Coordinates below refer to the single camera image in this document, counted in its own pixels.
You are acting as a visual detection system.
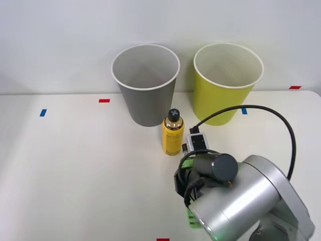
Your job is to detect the yellow bottle with black cap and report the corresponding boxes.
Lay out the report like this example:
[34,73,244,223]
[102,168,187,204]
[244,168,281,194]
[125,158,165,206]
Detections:
[162,108,185,156]

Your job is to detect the grey plastic waste bin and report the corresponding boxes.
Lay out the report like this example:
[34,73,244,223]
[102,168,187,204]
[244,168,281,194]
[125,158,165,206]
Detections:
[111,44,181,128]

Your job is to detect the yellow-green plastic waste bin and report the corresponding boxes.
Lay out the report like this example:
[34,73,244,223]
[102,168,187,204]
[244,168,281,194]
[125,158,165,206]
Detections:
[193,42,265,127]

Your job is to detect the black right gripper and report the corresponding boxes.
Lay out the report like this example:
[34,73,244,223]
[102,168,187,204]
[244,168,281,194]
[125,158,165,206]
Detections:
[173,157,199,201]

